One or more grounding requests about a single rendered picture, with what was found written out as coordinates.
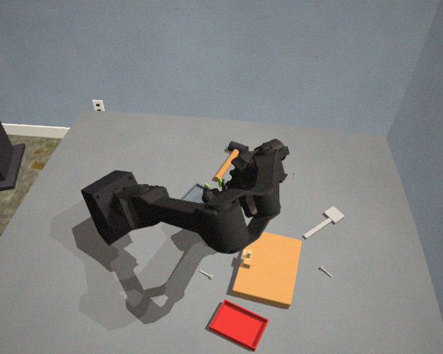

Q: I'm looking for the light wooden board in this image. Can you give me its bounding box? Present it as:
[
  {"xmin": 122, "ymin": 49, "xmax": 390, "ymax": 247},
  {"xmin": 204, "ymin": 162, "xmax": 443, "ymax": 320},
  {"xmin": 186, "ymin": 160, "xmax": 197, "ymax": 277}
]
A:
[{"xmin": 232, "ymin": 232, "xmax": 302, "ymax": 309}]

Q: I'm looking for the mallet with wooden handle and black head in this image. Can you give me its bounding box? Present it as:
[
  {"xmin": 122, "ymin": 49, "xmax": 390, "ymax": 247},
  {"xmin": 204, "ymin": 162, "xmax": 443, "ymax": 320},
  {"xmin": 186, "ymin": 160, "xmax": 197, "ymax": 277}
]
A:
[{"xmin": 214, "ymin": 141, "xmax": 249, "ymax": 181}]

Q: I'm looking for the black and green spring clamp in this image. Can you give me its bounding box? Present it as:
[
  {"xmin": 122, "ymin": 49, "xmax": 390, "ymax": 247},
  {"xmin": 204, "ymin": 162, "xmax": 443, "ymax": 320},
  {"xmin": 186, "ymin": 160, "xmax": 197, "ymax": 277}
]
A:
[{"xmin": 203, "ymin": 178, "xmax": 229, "ymax": 192}]

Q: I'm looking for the red shallow tray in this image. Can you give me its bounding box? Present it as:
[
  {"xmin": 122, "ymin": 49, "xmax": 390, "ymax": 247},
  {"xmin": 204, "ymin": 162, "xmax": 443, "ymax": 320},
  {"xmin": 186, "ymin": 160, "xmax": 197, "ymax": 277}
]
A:
[{"xmin": 210, "ymin": 299, "xmax": 269, "ymax": 352}]

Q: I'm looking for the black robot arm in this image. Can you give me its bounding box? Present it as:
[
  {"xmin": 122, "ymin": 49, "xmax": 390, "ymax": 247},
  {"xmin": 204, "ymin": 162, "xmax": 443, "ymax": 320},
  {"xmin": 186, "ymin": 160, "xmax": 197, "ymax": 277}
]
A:
[{"xmin": 107, "ymin": 139, "xmax": 289, "ymax": 254}]

